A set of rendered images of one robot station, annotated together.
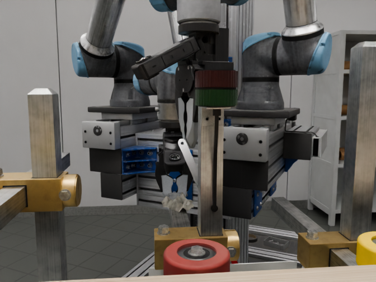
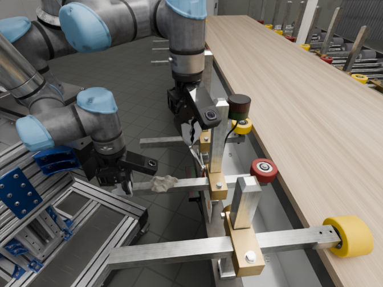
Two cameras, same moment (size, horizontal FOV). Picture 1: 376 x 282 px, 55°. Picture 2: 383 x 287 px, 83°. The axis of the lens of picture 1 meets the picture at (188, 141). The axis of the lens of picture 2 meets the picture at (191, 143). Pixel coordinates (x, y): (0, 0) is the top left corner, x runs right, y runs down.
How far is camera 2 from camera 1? 0.84 m
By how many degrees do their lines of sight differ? 85
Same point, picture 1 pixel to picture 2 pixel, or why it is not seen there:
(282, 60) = (58, 48)
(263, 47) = (33, 39)
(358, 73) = (210, 66)
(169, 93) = (118, 128)
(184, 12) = (200, 66)
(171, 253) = (269, 173)
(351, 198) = not seen: hidden behind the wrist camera
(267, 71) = (44, 60)
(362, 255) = (244, 130)
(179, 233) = (218, 179)
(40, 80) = not seen: outside the picture
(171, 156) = (151, 164)
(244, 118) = not seen: hidden behind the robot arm
